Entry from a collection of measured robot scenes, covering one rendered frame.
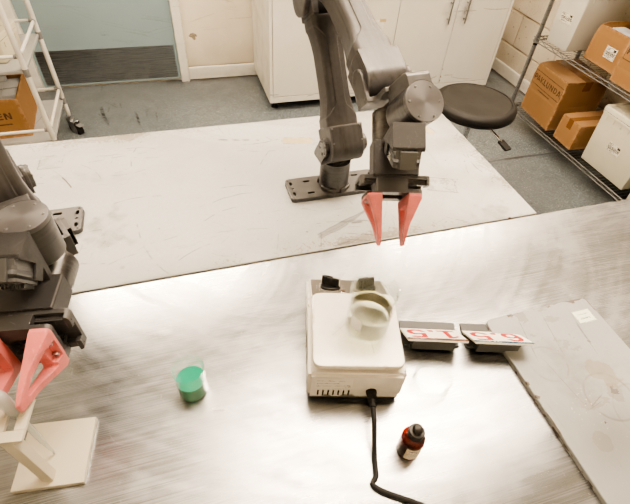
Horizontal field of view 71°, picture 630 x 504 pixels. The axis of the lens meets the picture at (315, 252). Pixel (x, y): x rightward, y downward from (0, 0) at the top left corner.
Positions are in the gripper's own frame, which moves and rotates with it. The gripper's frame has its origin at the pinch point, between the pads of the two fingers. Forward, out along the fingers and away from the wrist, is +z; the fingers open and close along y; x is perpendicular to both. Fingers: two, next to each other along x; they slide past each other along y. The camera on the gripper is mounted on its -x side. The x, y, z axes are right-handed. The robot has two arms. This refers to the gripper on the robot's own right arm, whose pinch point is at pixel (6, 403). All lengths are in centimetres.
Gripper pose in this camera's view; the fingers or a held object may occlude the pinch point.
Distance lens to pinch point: 56.7
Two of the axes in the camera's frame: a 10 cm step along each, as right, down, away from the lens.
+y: 9.9, -0.7, 1.4
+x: -0.6, 7.0, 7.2
